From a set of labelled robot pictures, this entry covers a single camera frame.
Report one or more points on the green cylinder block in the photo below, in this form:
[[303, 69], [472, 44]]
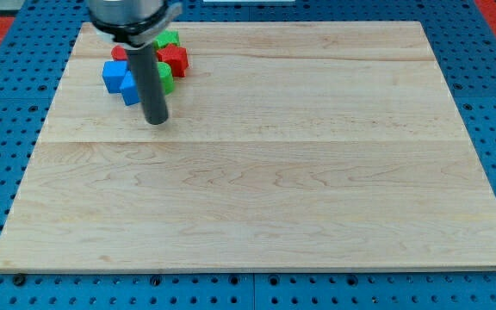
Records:
[[166, 77]]

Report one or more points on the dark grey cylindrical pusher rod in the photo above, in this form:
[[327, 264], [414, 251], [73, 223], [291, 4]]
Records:
[[144, 68]]

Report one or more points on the blue cube block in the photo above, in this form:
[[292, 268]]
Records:
[[113, 73]]

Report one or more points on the green star block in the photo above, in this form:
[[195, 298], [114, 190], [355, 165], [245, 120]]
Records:
[[165, 38]]

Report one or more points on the blue triangle block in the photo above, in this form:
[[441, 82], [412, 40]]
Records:
[[128, 90]]

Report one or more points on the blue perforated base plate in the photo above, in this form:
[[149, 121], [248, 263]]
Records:
[[36, 38]]

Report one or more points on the red pentagon block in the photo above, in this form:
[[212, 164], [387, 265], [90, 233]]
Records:
[[176, 57]]

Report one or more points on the red round block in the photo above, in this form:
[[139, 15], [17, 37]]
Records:
[[118, 53]]

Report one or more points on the light wooden board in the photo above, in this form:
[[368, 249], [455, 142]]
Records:
[[318, 147]]

